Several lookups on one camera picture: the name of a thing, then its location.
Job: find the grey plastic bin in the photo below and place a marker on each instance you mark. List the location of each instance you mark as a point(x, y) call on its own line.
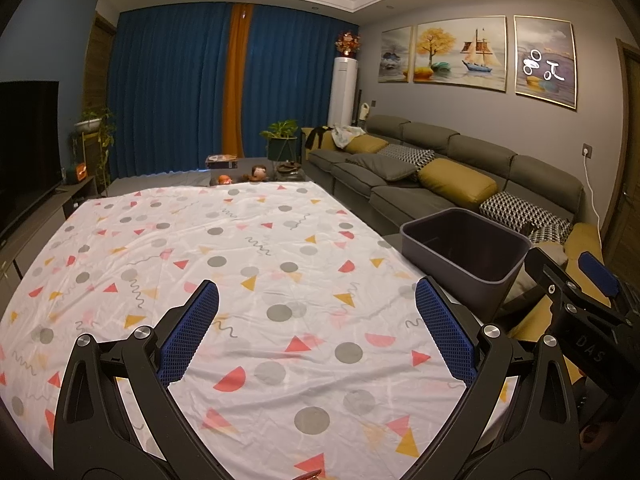
point(450, 270)

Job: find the dark wooden door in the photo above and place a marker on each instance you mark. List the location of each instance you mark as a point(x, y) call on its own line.
point(625, 160)

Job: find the small orange toy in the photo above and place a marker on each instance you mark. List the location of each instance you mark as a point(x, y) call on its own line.
point(224, 180)

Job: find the white patterned tablecloth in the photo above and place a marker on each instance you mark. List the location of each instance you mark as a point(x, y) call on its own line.
point(250, 260)

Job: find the gold plant stand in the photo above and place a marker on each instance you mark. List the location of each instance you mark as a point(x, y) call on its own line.
point(92, 160)

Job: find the small orange speaker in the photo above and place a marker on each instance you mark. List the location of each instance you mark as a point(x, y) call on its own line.
point(76, 173)

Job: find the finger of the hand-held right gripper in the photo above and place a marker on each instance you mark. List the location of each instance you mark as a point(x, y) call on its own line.
point(542, 267)
point(597, 275)

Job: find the large sailboat painting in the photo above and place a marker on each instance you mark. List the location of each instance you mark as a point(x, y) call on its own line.
point(460, 52)

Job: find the small landscape painting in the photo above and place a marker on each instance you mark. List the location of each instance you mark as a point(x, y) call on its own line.
point(395, 55)

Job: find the flat printed box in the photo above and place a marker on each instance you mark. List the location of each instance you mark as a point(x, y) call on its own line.
point(221, 161)

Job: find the dark grey cushion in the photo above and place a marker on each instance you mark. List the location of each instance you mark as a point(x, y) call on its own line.
point(382, 166)

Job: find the white standing air conditioner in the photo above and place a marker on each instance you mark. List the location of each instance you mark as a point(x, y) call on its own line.
point(343, 92)

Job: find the grey sectional sofa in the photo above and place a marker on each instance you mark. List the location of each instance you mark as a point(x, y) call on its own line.
point(390, 195)

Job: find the small yellow cushion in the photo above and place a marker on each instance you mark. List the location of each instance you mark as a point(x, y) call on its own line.
point(367, 145)

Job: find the large yellow cushion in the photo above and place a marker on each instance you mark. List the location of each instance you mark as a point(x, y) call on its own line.
point(457, 182)

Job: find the black white patterned cushion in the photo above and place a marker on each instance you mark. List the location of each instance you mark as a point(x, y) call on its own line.
point(552, 234)
point(520, 210)
point(407, 156)

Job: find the wall socket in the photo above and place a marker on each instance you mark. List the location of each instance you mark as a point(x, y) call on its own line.
point(587, 150)

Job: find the grey painting with glare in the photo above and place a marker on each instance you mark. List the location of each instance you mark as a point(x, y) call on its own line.
point(545, 60)

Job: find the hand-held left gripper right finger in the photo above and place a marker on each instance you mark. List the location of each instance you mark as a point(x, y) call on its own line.
point(445, 332)

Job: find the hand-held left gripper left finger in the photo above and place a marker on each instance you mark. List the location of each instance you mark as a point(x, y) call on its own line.
point(190, 330)

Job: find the black flat television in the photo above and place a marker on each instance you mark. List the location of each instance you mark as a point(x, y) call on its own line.
point(25, 155)

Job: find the grey television cabinet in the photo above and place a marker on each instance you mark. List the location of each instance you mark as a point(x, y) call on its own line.
point(50, 210)

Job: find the red gold flower decoration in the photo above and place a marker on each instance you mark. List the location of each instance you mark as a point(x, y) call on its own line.
point(347, 45)

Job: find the dark coffee table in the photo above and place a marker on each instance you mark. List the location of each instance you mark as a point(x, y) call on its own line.
point(270, 180)

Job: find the potted plant dark pot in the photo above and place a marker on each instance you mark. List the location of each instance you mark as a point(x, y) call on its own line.
point(282, 145)

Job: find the doll head toy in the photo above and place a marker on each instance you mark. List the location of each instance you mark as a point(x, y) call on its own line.
point(257, 173)

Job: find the black jacket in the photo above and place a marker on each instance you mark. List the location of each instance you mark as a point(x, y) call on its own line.
point(317, 137)

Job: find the brown wooden wall panel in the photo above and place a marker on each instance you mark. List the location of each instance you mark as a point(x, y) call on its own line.
point(100, 60)

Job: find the orange curtain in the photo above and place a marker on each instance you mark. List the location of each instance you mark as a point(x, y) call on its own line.
point(236, 80)

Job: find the white plastic jug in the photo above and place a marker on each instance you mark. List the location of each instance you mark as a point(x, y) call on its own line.
point(366, 111)

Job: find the black upright pole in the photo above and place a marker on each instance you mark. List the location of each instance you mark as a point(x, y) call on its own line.
point(357, 107)

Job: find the blue curtain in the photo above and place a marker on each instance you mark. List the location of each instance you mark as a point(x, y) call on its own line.
point(170, 90)
point(295, 75)

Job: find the trailing plant white bowl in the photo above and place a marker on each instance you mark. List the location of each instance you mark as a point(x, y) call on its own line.
point(92, 122)

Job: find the white cloth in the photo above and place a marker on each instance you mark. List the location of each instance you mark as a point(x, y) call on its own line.
point(349, 135)

